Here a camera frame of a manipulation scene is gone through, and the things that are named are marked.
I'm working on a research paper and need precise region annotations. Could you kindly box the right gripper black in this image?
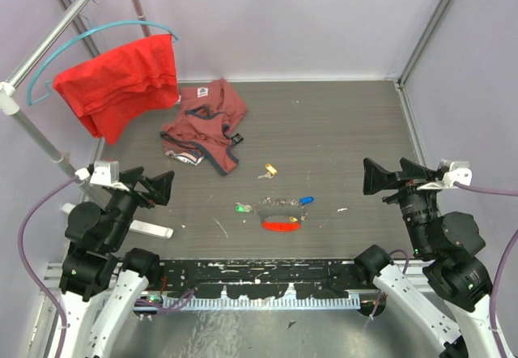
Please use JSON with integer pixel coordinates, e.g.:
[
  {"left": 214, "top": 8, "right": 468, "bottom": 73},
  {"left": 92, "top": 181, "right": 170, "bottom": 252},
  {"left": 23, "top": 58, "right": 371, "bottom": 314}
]
[{"left": 362, "top": 155, "right": 443, "bottom": 254}]

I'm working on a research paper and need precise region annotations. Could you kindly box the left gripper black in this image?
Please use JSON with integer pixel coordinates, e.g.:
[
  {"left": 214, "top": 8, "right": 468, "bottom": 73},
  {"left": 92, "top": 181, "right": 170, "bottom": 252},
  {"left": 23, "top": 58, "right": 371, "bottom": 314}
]
[{"left": 105, "top": 166, "right": 175, "bottom": 249}]

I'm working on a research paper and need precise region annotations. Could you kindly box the green tag key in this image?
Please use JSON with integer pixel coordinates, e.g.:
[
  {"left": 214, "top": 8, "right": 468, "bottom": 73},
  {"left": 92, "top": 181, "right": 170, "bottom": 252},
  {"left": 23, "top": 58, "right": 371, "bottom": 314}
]
[{"left": 236, "top": 203, "right": 253, "bottom": 213}]

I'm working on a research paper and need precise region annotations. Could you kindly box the metal key organizer red handle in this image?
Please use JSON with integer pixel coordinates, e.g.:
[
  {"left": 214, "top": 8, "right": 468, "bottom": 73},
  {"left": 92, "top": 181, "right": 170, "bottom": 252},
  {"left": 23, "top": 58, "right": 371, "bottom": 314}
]
[{"left": 253, "top": 198, "right": 308, "bottom": 232}]

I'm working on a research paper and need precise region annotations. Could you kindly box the blue tag key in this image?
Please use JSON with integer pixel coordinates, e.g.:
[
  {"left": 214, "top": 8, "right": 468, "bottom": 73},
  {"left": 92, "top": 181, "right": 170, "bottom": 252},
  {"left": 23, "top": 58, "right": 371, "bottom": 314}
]
[{"left": 299, "top": 196, "right": 315, "bottom": 205}]

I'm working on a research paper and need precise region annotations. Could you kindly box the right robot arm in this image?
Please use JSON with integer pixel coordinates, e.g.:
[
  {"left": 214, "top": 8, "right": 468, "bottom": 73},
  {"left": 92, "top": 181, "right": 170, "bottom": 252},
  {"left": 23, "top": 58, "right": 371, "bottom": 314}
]
[{"left": 355, "top": 158, "right": 513, "bottom": 357}]

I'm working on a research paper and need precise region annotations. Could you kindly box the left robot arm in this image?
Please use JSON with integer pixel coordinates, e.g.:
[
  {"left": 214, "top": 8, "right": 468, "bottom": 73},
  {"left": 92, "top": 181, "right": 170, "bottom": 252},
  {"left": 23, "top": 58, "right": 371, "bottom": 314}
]
[{"left": 57, "top": 161, "right": 175, "bottom": 357}]

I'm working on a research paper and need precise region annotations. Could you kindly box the dusty red shirt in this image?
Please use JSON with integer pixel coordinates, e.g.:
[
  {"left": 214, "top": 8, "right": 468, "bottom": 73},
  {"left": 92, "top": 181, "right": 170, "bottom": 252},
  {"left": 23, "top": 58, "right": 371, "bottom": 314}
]
[{"left": 159, "top": 79, "right": 248, "bottom": 176}]

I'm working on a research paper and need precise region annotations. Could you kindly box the bright red cloth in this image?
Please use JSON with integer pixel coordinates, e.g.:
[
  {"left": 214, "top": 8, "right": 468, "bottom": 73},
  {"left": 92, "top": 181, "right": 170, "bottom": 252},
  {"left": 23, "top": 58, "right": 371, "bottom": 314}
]
[{"left": 53, "top": 34, "right": 179, "bottom": 145}]

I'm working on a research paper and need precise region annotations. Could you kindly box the teal clothes hanger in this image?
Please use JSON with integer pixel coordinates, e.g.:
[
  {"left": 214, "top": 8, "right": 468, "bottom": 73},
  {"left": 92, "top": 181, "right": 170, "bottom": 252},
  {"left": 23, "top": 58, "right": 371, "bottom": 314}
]
[{"left": 26, "top": 20, "right": 180, "bottom": 106}]

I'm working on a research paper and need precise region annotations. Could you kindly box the metal clothes rack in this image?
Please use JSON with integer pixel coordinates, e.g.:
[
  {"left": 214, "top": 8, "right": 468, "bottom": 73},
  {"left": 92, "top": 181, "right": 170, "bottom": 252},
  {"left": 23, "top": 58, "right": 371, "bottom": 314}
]
[{"left": 0, "top": 0, "right": 175, "bottom": 240}]

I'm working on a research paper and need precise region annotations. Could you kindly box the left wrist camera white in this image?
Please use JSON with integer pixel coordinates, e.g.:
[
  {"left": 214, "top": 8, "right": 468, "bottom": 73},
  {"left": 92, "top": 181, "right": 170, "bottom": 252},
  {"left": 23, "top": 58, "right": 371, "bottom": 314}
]
[{"left": 74, "top": 160, "right": 130, "bottom": 192}]

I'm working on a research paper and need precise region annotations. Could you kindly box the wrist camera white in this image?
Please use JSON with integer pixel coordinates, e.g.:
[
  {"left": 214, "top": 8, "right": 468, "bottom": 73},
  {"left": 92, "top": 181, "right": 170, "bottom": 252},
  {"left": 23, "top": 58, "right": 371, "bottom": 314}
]
[
  {"left": 417, "top": 160, "right": 473, "bottom": 191},
  {"left": 74, "top": 160, "right": 130, "bottom": 192}
]

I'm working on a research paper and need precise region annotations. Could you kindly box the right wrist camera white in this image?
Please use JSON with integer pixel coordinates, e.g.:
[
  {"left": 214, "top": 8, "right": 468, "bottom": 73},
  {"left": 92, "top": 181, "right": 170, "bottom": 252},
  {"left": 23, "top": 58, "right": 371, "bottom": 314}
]
[{"left": 417, "top": 160, "right": 473, "bottom": 191}]

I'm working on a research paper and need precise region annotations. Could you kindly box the grey slotted cable duct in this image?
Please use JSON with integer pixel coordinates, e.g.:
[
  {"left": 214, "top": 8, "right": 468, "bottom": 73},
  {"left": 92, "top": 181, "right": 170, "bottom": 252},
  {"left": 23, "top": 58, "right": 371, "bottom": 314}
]
[{"left": 178, "top": 294, "right": 361, "bottom": 311}]

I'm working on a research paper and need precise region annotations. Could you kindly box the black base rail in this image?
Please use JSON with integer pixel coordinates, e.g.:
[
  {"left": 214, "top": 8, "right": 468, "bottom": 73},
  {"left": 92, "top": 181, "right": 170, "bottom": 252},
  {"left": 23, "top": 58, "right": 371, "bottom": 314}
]
[{"left": 148, "top": 251, "right": 392, "bottom": 300}]

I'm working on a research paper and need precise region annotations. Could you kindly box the aluminium frame post right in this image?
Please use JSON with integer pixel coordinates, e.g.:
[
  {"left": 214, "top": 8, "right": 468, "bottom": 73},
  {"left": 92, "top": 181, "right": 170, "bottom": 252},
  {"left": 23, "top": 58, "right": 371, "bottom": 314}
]
[{"left": 397, "top": 0, "right": 454, "bottom": 88}]

